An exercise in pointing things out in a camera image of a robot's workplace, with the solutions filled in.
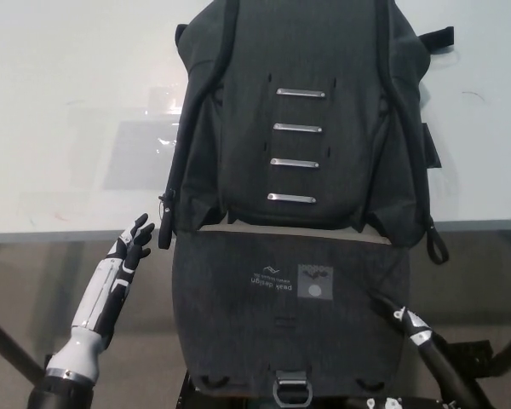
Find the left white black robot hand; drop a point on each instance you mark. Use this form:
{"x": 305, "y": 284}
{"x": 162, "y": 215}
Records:
{"x": 110, "y": 281}

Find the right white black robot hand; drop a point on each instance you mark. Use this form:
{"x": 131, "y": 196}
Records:
{"x": 409, "y": 321}

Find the dark grey fabric backpack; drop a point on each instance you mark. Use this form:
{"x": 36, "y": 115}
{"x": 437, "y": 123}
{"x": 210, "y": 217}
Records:
{"x": 294, "y": 179}

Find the large clear plastic sheet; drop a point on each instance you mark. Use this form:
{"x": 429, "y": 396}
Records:
{"x": 145, "y": 155}

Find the thin black thread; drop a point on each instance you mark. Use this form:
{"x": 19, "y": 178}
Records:
{"x": 473, "y": 94}

